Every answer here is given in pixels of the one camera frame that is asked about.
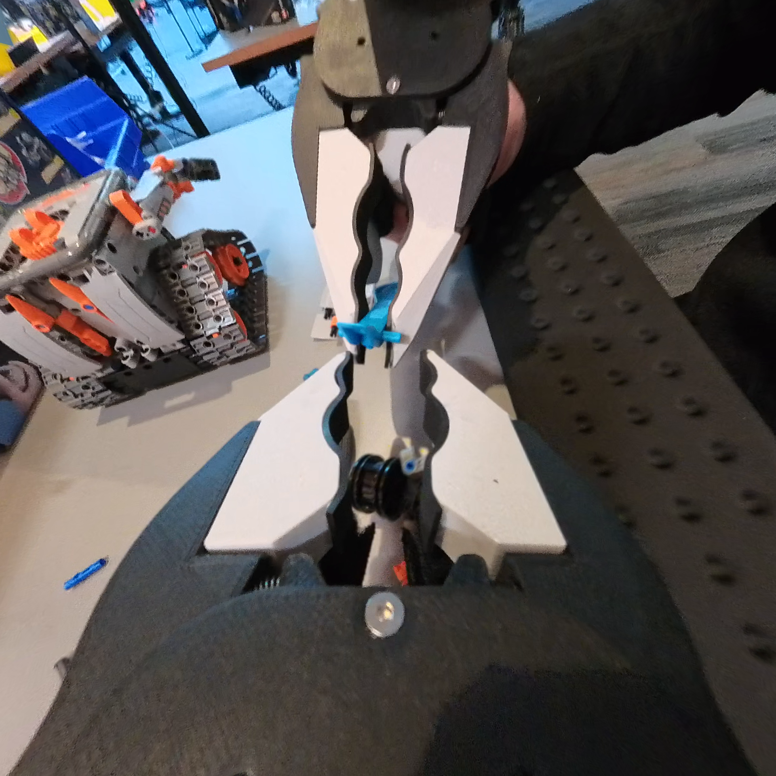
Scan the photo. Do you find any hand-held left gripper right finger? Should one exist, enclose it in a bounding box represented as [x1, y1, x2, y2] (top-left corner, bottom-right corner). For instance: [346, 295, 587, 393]
[418, 352, 567, 566]

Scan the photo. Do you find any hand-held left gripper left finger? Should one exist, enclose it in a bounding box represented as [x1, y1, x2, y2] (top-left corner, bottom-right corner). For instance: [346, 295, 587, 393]
[204, 356, 355, 559]

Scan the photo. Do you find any black perforated mat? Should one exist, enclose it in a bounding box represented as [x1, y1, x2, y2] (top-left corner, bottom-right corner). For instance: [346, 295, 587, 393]
[467, 170, 776, 776]

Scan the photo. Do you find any black metal pole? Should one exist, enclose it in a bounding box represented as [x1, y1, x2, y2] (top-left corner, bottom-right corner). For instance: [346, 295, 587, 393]
[116, 0, 209, 140]

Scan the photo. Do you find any person's right hand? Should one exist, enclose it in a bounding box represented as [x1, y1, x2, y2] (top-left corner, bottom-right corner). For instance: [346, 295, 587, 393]
[505, 79, 529, 171]

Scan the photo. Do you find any blue robot kit box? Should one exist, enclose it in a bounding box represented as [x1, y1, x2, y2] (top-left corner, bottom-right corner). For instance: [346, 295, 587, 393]
[0, 110, 64, 452]

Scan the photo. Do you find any wooden office table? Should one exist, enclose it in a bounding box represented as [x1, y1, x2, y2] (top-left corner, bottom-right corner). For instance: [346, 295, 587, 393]
[200, 19, 318, 76]

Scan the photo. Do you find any grey orange tracked toy robot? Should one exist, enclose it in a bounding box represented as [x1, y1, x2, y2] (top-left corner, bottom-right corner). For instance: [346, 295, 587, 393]
[0, 156, 270, 411]

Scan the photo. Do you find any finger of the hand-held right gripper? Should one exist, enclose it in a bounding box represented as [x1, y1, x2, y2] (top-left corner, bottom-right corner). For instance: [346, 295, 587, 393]
[316, 125, 382, 352]
[388, 124, 474, 331]

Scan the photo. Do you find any blue toy wrench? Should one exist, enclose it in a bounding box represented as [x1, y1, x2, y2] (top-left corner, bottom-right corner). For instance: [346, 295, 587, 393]
[337, 285, 402, 354]

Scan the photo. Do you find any small grey orange toy part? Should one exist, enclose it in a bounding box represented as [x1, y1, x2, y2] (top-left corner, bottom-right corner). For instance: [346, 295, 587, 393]
[312, 291, 348, 342]

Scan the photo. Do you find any yellow plastic bin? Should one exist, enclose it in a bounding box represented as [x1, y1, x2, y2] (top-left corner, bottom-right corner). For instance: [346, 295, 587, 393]
[0, 15, 55, 55]

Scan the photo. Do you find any small blue toy pin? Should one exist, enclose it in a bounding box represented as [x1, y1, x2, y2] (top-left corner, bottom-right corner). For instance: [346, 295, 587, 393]
[63, 557, 110, 590]

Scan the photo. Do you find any person's right forearm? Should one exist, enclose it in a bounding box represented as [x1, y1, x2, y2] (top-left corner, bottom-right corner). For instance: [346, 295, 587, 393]
[491, 0, 776, 164]

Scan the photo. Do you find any blue plastic bin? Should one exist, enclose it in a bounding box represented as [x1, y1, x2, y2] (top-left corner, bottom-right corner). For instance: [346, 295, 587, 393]
[19, 79, 154, 183]

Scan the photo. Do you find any grey toy wheel frame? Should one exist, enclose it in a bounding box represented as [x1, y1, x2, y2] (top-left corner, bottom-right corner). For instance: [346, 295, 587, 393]
[348, 439, 432, 525]

